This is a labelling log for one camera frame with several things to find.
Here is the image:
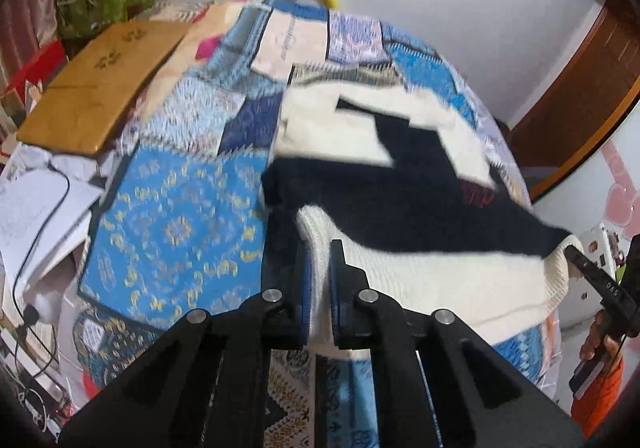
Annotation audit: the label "black white striped cat sweater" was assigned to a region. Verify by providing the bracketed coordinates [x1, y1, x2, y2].
[260, 81, 586, 348]

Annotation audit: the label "blue patchwork blanket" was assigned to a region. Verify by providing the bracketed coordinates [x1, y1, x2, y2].
[72, 0, 562, 448]

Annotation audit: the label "white sliding door pink hearts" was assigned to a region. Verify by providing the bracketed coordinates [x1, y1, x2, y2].
[530, 96, 640, 289]

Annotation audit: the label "black charging cable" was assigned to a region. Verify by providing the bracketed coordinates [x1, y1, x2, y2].
[12, 162, 72, 331]

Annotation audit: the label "wooden lap desk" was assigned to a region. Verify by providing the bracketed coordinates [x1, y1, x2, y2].
[16, 21, 192, 160]

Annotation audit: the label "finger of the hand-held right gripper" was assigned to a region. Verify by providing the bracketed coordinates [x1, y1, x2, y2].
[565, 245, 626, 315]

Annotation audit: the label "beige floral bedsheet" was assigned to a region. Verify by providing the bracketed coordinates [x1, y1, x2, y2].
[120, 1, 251, 131]

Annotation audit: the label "pile of white papers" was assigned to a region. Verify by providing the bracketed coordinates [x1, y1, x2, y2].
[0, 148, 107, 321]

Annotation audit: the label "grey bedsheet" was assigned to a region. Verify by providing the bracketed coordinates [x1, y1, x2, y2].
[487, 115, 534, 206]

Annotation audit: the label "red box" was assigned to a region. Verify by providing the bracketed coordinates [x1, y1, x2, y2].
[0, 41, 69, 100]

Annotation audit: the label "person's right hand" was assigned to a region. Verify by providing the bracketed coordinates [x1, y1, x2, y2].
[580, 311, 610, 362]

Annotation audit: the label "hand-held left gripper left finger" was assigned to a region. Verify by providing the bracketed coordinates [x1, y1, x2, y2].
[57, 241, 313, 448]

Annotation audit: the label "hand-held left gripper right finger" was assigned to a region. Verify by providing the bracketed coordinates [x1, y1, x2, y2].
[327, 239, 587, 448]

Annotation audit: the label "green storage bag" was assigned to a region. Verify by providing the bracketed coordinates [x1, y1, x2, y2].
[54, 0, 156, 42]

